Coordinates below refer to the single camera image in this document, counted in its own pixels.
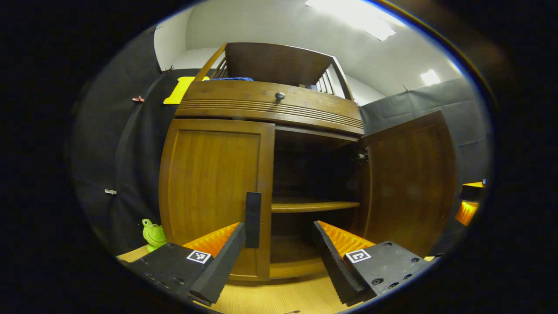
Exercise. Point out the wooden cabinet drawer with knob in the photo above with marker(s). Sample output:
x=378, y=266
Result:
x=235, y=98

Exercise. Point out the small ceiling light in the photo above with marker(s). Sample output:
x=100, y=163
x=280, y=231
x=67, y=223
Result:
x=430, y=77

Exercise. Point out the wooden inner shelf board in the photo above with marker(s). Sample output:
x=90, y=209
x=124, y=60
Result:
x=314, y=206

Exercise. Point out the blue cloth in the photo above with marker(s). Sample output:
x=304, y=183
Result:
x=231, y=79

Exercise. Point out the green frog plush toy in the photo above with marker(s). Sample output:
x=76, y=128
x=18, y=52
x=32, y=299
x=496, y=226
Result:
x=153, y=235

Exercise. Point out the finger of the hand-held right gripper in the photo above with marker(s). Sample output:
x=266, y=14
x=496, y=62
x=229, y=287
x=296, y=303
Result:
x=467, y=211
x=474, y=192

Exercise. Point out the wooden double-door shoe cabinet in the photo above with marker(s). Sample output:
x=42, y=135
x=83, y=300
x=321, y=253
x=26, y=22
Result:
x=270, y=65

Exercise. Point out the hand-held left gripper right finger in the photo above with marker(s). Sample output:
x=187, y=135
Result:
x=333, y=261

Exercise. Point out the red clip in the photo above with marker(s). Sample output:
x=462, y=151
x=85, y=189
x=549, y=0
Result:
x=138, y=99

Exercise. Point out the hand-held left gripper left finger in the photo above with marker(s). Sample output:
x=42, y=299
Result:
x=222, y=261

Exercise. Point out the black backdrop cloth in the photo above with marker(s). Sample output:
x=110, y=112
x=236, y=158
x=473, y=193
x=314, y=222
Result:
x=130, y=152

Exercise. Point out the long ceiling light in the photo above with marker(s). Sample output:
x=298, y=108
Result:
x=355, y=17

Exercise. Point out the wooden shoe cabinet door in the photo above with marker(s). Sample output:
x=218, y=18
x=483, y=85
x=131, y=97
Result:
x=409, y=183
x=209, y=183

